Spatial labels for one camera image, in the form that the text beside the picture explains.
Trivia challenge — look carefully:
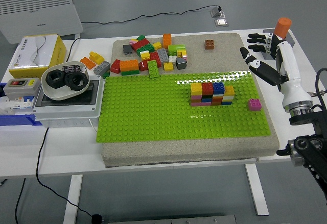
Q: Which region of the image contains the grey metal plate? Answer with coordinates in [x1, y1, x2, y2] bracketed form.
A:
[108, 215, 237, 224]

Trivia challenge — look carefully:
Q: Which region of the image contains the black cord with plug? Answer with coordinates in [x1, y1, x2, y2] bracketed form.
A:
[35, 127, 103, 224]

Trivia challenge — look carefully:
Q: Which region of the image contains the dark grey sloped brick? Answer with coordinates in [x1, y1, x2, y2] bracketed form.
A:
[175, 57, 188, 70]

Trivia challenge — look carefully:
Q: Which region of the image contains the flat orange toy brick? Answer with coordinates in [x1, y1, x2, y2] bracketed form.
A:
[80, 57, 97, 70]

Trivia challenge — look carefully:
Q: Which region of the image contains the lime green toy brick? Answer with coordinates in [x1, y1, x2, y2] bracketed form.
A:
[168, 44, 187, 57]

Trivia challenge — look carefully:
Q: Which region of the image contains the white and blue circuit breaker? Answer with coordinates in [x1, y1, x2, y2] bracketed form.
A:
[7, 95, 36, 114]

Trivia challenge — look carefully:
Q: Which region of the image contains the long green toy brick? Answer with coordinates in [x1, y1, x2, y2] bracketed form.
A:
[147, 59, 161, 79]

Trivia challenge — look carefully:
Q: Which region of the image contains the tall orange toy brick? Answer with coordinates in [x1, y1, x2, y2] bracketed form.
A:
[162, 33, 172, 49]

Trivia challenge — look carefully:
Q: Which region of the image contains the white panel heater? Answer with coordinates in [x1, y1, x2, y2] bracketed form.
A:
[0, 0, 84, 45]

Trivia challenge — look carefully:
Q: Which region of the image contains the long orange toy brick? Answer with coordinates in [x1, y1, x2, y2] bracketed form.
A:
[119, 59, 140, 72]

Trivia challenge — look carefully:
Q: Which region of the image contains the grey block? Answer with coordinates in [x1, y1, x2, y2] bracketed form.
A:
[262, 28, 298, 56]

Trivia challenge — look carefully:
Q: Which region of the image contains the orange cylinder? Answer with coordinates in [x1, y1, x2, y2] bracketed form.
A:
[273, 17, 293, 40]

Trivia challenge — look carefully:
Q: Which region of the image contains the yellow and white tissue box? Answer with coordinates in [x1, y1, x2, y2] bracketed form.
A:
[9, 34, 67, 79]

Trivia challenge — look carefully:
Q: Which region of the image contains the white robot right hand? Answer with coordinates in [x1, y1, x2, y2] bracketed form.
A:
[240, 33, 314, 109]

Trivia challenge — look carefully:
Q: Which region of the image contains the green toy baseplate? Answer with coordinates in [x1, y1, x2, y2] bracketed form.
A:
[96, 70, 272, 143]

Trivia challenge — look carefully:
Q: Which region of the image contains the grey electrical enclosure box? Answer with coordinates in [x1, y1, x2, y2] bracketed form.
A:
[33, 74, 105, 128]

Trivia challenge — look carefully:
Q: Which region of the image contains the open grey floor socket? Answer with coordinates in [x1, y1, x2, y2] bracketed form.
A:
[210, 6, 226, 18]

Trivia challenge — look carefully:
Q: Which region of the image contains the long light grey brick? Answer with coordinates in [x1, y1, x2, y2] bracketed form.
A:
[93, 61, 111, 76]

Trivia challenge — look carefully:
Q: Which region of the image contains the yellow shaped toy piece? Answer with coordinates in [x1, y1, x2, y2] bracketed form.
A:
[89, 51, 105, 65]

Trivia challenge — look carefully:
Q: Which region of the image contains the grey-brown foam mat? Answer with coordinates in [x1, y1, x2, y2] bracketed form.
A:
[101, 32, 281, 168]

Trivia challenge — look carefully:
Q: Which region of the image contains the long red toy brick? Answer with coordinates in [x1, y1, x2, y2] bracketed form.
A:
[131, 39, 150, 52]

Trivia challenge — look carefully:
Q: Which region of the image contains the black heater power cable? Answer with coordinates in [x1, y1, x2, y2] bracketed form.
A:
[82, 5, 222, 26]

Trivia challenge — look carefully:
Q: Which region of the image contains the white bowl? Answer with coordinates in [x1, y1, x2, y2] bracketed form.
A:
[41, 60, 90, 101]

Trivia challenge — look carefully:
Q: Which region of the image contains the grey push-button switch box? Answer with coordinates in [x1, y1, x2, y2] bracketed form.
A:
[3, 77, 42, 100]

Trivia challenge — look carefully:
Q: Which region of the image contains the light grey toy brick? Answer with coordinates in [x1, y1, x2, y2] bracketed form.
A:
[157, 48, 170, 63]

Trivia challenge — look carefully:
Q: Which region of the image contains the small dark studded part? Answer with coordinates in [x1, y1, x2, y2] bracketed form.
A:
[62, 64, 81, 74]

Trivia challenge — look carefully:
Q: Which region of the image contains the large black plastic nut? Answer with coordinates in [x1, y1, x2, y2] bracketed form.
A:
[63, 72, 89, 92]
[45, 69, 66, 89]

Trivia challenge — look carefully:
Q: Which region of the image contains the blue plastic bin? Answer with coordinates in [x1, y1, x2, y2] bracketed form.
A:
[0, 82, 43, 127]

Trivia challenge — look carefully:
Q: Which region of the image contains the white table leg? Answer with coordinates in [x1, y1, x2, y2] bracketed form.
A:
[63, 175, 84, 224]
[244, 164, 270, 217]

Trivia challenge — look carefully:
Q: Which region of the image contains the red sloped toy brick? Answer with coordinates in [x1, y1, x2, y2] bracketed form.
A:
[110, 59, 122, 74]

